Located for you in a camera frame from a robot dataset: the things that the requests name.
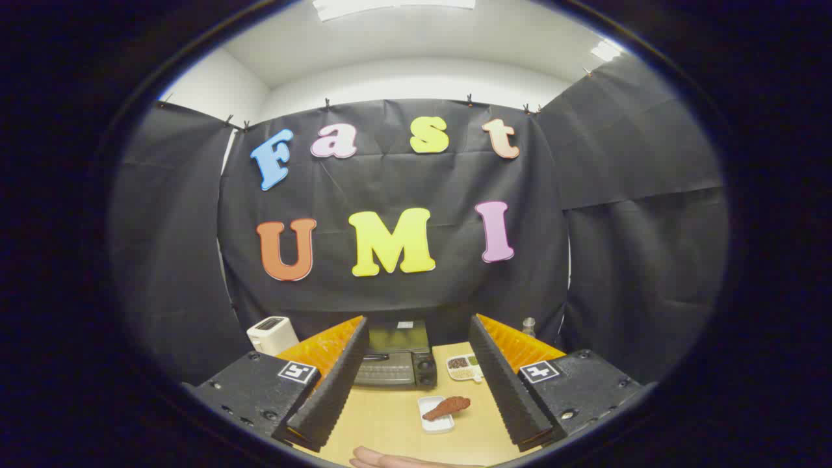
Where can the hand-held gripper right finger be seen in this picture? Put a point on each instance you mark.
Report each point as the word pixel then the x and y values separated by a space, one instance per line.
pixel 510 390

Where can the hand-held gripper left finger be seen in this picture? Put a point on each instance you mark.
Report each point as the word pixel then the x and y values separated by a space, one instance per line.
pixel 331 390

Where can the black toaster oven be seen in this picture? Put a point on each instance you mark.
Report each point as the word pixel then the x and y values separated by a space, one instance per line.
pixel 396 365

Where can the white bread toaster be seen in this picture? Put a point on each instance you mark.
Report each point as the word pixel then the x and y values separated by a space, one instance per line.
pixel 270 335

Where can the white divided snack plate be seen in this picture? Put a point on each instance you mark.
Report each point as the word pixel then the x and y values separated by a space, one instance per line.
pixel 463 369

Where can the clear glass bottle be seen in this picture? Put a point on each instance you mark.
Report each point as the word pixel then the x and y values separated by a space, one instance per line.
pixel 528 328

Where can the white plastic tray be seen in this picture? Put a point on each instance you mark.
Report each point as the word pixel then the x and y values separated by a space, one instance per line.
pixel 437 426

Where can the ceiling light panel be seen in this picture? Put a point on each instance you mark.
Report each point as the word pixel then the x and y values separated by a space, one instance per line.
pixel 390 5
pixel 606 51

